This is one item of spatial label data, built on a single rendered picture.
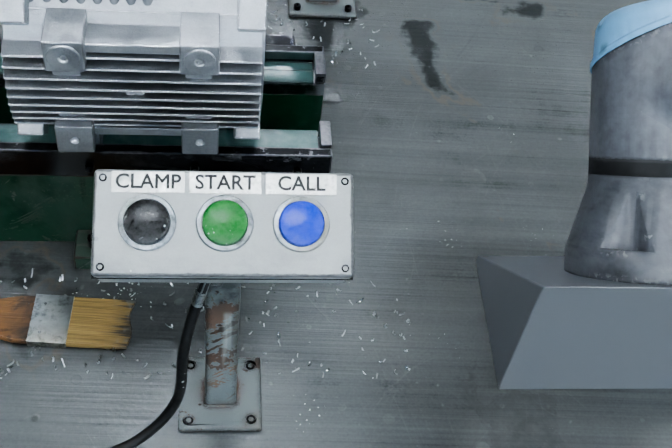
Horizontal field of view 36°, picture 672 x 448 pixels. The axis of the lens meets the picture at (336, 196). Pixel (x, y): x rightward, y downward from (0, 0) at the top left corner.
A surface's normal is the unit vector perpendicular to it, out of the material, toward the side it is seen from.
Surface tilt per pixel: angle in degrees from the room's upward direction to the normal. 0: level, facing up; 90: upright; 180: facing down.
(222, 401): 90
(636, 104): 59
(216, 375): 90
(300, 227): 32
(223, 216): 28
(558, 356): 90
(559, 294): 90
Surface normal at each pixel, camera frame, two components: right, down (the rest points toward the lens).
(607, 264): -0.74, 0.02
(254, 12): 0.11, 0.10
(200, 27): 0.10, -0.64
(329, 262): 0.11, -0.16
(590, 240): -0.82, -0.29
